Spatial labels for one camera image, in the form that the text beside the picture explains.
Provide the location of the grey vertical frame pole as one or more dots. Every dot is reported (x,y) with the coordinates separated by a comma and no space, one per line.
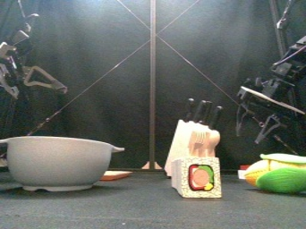
(153,74)

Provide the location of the small white box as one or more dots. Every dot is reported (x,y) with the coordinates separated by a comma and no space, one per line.
(181,143)

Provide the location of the white sushi roll block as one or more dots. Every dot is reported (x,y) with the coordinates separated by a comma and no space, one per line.
(200,179)

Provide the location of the grey pole foot bracket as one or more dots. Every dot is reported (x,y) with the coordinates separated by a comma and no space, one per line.
(153,166)

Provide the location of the red cutting board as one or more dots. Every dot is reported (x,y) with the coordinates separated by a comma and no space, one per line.
(116,175)

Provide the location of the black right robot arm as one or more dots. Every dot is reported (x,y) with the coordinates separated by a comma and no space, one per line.
(293,65)

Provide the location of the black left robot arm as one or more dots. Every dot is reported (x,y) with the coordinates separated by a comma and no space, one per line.
(13,21)

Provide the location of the plush yellow green corn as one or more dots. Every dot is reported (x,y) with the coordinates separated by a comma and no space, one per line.
(279,174)

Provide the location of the small red toy block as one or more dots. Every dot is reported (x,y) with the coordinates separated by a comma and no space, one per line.
(244,171)

